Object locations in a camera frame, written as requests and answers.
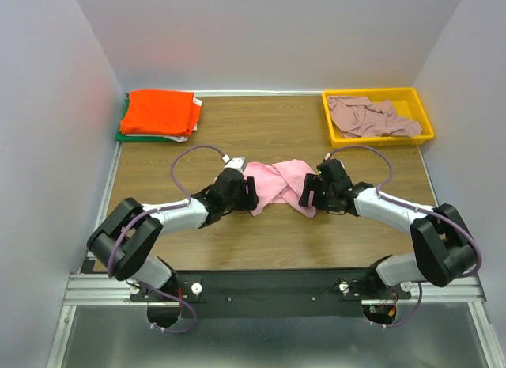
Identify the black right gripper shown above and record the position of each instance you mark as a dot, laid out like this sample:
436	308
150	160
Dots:
312	182

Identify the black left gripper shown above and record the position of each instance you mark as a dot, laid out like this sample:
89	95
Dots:
250	200

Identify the pink t shirt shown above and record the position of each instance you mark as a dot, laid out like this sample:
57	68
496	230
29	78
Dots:
280	183

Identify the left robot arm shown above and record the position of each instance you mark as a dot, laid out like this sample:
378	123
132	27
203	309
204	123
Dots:
124	240

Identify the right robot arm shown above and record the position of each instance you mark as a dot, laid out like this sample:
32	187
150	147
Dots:
442	247

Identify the crumpled mauve t shirt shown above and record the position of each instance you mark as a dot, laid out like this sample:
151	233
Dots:
358	117

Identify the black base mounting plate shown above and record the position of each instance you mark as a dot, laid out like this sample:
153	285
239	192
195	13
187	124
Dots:
320	292

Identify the yellow plastic bin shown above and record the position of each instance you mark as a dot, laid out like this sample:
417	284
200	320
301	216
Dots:
405	100

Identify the folded orange t shirt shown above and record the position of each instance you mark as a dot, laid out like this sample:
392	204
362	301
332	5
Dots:
159	112

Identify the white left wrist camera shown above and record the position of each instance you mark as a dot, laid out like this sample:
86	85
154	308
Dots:
237	163

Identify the aluminium frame rail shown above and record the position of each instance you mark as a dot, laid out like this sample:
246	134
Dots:
98	289

